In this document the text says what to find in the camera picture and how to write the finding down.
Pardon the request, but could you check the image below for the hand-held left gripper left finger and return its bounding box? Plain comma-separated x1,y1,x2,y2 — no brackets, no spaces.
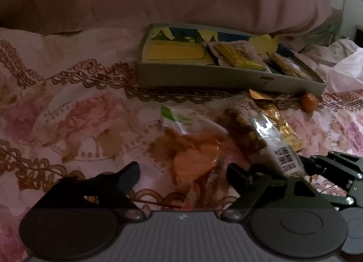
31,161,147,222

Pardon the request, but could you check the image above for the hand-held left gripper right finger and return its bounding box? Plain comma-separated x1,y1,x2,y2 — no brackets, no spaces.
221,163,338,221

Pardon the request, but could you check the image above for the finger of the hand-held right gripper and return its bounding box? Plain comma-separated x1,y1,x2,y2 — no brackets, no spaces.
313,175,363,212
301,150,363,180

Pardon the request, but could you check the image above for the clear nut bar packet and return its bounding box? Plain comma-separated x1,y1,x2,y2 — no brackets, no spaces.
225,100,308,179

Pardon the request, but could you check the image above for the clear orange chips packet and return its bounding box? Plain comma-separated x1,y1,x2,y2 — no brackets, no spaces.
149,106,231,210

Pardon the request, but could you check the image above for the shallow grey cardboard box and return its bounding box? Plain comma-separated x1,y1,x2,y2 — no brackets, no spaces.
135,22,327,99

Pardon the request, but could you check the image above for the tan snack bar packet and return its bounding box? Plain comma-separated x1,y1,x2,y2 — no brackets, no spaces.
267,52,310,80

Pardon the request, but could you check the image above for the gold yellow snack packet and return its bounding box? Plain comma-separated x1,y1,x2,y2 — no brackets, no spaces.
249,89,304,153

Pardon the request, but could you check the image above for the small orange candy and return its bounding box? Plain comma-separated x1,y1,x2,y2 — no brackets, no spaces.
301,92,317,113

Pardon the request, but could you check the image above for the floral pink bed sheet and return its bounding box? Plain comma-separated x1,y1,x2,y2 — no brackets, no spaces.
0,25,363,262

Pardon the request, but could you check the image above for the white crumpled cloth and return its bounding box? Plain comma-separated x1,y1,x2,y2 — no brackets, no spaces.
301,38,363,93

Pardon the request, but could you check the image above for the yellow crumpled paper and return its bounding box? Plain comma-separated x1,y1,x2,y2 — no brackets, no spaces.
249,34,280,53

